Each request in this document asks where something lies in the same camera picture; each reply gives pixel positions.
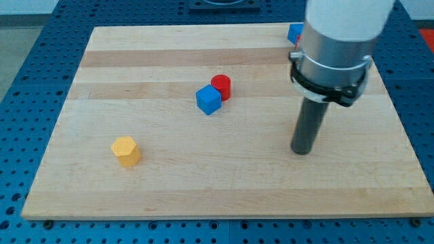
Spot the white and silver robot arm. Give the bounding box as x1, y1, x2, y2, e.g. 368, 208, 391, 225
288, 0, 395, 155

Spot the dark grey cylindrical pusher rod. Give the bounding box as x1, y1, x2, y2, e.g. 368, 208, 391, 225
291, 98, 329, 155

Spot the red block behind arm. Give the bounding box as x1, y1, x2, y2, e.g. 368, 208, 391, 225
294, 35, 301, 49

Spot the blue cube block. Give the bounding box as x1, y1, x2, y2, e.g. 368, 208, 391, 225
195, 85, 222, 115

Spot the blue block at top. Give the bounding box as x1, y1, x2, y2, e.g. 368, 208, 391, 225
288, 23, 304, 44

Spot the yellow hexagon block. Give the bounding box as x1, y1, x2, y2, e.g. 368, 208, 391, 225
111, 136, 141, 167

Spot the wooden board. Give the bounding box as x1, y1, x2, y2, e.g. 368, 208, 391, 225
22, 23, 433, 220

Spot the red cylinder block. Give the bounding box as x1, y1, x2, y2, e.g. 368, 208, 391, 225
211, 74, 231, 102

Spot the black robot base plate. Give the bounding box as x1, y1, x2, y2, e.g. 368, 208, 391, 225
187, 0, 261, 11

